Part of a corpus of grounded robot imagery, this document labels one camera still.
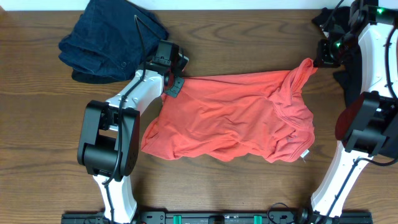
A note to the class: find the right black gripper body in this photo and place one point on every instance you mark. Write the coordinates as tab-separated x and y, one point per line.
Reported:
329	53

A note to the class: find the red printed t-shirt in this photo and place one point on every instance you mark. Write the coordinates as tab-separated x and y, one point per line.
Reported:
229	116

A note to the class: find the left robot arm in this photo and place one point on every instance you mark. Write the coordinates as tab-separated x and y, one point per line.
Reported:
109	141

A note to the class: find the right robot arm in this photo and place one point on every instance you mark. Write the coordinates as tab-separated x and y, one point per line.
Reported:
326	203

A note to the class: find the black garment with white logo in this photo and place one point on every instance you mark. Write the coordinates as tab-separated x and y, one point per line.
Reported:
369	81

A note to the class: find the dark blue folded jeans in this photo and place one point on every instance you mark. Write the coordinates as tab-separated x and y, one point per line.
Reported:
110	40

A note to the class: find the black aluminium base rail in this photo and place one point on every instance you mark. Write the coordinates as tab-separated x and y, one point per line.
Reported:
188	218

